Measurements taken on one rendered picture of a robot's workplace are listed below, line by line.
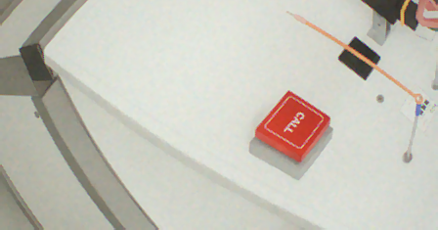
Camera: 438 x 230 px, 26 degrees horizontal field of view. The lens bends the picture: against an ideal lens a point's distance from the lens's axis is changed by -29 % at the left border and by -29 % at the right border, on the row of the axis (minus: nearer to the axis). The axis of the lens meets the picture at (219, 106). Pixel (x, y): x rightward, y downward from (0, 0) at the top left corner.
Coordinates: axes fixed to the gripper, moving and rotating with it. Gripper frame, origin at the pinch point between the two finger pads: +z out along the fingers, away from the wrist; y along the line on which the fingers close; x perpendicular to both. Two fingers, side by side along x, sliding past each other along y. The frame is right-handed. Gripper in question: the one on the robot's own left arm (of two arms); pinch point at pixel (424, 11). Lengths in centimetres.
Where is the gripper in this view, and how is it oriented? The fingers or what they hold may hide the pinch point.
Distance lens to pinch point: 108.6
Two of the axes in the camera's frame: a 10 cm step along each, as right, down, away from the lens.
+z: -4.6, 3.6, 8.1
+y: 5.0, -6.5, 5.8
